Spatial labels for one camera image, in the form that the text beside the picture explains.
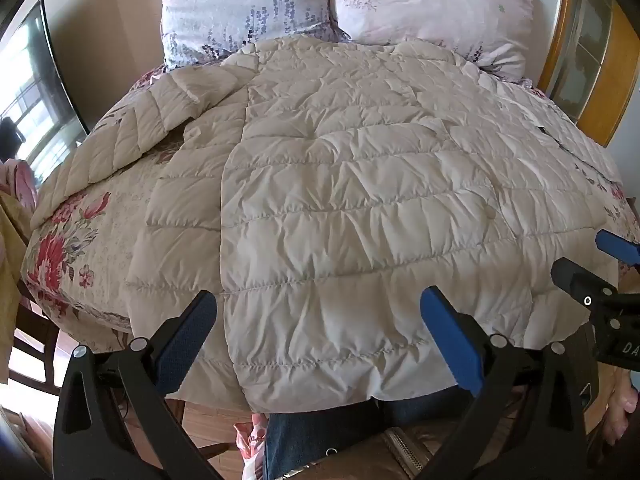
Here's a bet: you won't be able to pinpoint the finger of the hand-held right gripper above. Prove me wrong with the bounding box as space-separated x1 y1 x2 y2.
596 229 640 267
551 257 622 311

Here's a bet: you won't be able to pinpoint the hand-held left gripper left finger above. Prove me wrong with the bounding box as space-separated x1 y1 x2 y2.
52 290 226 480

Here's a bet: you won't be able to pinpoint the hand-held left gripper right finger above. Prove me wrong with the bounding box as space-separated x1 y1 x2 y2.
420 286 587 480

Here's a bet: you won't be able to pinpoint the cream quilted down comforter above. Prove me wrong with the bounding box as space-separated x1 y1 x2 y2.
31 35 617 408

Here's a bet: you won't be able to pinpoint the person's right hand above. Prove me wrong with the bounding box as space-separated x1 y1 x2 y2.
599 367 640 448

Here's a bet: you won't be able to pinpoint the pink white plastic bag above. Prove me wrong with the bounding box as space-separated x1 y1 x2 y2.
232 412 273 480

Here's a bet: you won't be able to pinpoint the floral bedspread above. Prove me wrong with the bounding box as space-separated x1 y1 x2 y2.
22 55 640 356

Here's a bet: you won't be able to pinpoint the dark wooden chair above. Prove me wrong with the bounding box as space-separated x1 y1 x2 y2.
9 280 63 403

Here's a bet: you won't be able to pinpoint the person's legs in jeans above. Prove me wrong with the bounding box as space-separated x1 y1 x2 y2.
262 392 473 480

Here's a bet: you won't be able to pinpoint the yellow cloth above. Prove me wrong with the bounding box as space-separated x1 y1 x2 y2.
0 190 32 366

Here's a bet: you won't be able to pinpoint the pink cloth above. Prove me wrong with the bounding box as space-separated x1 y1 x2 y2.
0 157 40 211

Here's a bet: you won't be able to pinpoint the pink floral pillow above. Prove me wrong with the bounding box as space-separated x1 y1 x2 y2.
330 0 536 81
160 0 335 72

